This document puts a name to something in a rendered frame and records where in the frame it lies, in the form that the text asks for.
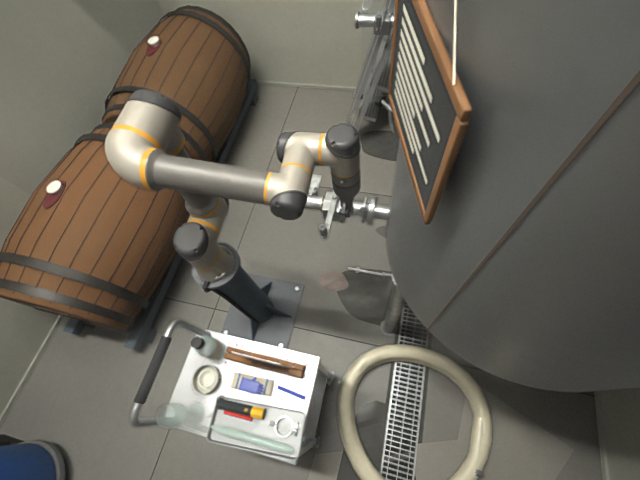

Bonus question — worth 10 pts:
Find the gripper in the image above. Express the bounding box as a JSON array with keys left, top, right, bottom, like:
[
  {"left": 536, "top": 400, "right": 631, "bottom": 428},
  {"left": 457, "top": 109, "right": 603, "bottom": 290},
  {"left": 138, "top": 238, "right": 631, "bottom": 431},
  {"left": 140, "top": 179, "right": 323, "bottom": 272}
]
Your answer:
[{"left": 333, "top": 174, "right": 361, "bottom": 218}]

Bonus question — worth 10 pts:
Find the silver valve lever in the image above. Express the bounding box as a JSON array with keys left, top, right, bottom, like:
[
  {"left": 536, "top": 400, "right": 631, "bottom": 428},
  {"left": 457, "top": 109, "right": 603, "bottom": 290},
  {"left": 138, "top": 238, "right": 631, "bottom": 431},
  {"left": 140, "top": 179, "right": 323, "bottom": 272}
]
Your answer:
[{"left": 318, "top": 195, "right": 340, "bottom": 240}]

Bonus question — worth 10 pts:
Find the silver outlet pipe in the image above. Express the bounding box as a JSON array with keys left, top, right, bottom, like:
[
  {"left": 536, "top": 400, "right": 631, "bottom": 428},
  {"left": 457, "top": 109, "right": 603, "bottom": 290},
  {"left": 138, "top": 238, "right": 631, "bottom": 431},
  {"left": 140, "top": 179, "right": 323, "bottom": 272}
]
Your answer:
[{"left": 304, "top": 192, "right": 393, "bottom": 222}]

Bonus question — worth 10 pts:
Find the grey tank leg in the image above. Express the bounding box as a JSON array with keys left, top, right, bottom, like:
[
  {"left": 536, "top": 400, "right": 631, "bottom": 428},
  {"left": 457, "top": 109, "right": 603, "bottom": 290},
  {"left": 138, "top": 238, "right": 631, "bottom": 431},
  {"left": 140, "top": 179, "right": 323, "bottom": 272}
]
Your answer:
[{"left": 381, "top": 283, "right": 405, "bottom": 337}]

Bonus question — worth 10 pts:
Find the silver pipe stub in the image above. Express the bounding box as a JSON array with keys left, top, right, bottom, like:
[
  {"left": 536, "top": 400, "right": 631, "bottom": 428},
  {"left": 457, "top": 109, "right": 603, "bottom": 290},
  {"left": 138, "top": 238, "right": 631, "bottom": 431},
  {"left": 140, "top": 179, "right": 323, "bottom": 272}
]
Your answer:
[{"left": 353, "top": 11, "right": 397, "bottom": 32}]

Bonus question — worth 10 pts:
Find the grey steel tank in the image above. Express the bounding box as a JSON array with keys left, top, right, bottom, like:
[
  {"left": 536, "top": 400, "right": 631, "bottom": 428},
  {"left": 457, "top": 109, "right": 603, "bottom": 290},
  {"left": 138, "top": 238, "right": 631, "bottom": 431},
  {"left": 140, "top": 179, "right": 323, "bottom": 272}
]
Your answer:
[{"left": 383, "top": 0, "right": 640, "bottom": 397}]

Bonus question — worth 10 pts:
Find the wood framed chalkboard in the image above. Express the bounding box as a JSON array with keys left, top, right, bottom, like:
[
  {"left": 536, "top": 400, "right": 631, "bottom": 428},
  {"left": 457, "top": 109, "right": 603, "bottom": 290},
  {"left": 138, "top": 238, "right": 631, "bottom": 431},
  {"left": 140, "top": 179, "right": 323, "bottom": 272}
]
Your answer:
[{"left": 386, "top": 0, "right": 473, "bottom": 225}]

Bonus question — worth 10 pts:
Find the grey metal ladder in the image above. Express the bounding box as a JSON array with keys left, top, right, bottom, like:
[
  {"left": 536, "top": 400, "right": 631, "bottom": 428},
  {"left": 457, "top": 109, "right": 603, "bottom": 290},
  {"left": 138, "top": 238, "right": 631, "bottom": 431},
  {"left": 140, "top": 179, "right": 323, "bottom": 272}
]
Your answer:
[{"left": 348, "top": 28, "right": 397, "bottom": 132}]

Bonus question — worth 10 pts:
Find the brown wooden tray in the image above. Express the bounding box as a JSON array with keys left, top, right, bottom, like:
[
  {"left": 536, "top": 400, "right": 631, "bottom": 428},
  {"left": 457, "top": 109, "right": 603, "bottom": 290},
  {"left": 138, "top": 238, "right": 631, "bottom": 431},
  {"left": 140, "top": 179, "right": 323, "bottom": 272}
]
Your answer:
[{"left": 222, "top": 347, "right": 308, "bottom": 380}]

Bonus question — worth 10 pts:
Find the clear bottle black cap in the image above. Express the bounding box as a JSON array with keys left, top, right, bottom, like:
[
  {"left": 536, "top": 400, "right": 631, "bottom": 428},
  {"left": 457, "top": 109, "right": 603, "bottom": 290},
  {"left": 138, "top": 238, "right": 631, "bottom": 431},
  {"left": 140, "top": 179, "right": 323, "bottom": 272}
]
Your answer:
[{"left": 190, "top": 335, "right": 224, "bottom": 360}]

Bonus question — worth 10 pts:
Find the brown wooden barrel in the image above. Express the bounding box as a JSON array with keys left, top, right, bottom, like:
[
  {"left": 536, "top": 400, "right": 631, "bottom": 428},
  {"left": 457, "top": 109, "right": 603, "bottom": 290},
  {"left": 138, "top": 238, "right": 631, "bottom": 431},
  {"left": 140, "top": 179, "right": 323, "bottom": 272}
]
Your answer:
[
  {"left": 0, "top": 130, "right": 202, "bottom": 332},
  {"left": 101, "top": 5, "right": 252, "bottom": 166}
]

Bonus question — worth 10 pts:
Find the steel floor drain grate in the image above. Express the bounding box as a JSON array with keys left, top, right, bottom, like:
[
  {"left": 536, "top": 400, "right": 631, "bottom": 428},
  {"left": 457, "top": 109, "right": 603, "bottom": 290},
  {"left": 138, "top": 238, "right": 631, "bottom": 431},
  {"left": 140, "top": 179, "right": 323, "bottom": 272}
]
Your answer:
[{"left": 380, "top": 298, "right": 432, "bottom": 480}]

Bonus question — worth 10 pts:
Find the grey shallow tray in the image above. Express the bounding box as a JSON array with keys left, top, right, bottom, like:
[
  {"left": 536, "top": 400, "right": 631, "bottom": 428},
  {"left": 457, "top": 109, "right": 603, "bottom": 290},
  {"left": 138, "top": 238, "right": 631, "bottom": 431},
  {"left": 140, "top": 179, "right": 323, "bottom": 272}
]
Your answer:
[{"left": 206, "top": 396, "right": 307, "bottom": 455}]

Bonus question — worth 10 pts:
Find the white round tin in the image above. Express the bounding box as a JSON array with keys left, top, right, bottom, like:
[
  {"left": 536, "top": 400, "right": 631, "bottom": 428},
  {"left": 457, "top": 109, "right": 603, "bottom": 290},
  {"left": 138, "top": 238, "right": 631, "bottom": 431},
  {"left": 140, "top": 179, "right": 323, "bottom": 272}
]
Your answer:
[{"left": 193, "top": 364, "right": 223, "bottom": 396}]

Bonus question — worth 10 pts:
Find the black yellow flashlight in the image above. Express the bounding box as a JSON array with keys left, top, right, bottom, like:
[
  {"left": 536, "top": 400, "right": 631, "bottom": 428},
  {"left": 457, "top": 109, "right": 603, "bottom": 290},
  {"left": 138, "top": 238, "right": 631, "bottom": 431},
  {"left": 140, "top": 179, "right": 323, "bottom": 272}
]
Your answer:
[{"left": 215, "top": 397, "right": 268, "bottom": 422}]

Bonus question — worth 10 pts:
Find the white trolley cart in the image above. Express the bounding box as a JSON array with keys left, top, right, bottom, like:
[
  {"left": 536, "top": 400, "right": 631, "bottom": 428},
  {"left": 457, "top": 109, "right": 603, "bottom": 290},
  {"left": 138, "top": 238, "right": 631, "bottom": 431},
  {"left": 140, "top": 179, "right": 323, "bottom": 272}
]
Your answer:
[{"left": 130, "top": 319, "right": 335, "bottom": 467}]

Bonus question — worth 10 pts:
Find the pale green tube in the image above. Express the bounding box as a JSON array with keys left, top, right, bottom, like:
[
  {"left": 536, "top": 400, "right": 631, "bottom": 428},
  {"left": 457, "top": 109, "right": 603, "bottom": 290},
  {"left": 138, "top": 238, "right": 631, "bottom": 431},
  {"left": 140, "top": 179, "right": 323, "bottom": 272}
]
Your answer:
[{"left": 209, "top": 422, "right": 297, "bottom": 456}]

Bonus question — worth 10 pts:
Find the clear glass flask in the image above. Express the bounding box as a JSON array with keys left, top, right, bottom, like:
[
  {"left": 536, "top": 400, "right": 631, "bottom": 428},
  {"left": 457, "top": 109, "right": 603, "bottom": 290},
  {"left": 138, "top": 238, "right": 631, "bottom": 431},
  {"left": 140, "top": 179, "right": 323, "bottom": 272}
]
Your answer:
[{"left": 154, "top": 401, "right": 207, "bottom": 430}]

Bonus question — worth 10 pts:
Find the blue drum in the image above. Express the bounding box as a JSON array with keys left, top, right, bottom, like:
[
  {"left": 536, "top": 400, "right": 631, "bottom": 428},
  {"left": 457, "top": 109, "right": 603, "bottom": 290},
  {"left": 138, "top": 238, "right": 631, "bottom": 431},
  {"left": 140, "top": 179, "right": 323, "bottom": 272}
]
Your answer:
[{"left": 0, "top": 438, "right": 67, "bottom": 480}]

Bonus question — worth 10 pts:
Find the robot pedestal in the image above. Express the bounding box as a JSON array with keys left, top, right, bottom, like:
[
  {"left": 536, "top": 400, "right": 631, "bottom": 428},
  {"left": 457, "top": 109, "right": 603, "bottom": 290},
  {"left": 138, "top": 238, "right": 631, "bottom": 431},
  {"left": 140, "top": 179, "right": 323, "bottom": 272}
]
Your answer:
[{"left": 201, "top": 261, "right": 306, "bottom": 343}]

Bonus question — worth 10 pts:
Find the silver clamp ring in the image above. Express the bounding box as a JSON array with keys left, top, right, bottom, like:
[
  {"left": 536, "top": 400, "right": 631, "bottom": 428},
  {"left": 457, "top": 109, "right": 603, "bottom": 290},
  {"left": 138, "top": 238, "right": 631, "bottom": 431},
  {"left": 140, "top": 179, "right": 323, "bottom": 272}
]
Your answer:
[{"left": 271, "top": 416, "right": 301, "bottom": 437}]

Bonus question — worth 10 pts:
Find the beige coiled hose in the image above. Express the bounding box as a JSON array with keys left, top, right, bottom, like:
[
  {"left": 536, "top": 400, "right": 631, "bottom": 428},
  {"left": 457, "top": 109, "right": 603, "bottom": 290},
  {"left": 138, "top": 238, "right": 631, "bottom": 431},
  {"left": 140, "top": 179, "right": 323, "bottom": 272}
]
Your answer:
[{"left": 338, "top": 343, "right": 494, "bottom": 480}]

